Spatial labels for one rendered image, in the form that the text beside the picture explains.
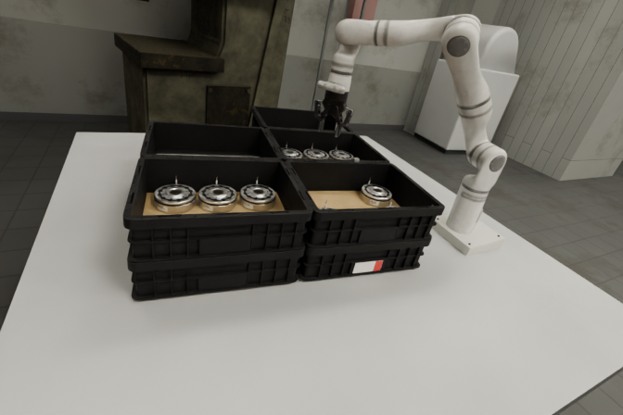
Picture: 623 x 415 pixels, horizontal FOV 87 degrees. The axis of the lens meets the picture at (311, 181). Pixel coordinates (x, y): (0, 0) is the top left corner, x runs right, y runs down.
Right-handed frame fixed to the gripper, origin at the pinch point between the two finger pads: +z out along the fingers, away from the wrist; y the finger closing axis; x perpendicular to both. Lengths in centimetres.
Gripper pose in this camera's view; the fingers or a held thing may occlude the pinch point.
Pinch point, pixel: (329, 130)
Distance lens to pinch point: 114.2
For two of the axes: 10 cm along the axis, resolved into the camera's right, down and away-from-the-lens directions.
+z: -1.7, 8.8, 4.4
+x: -4.4, 3.3, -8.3
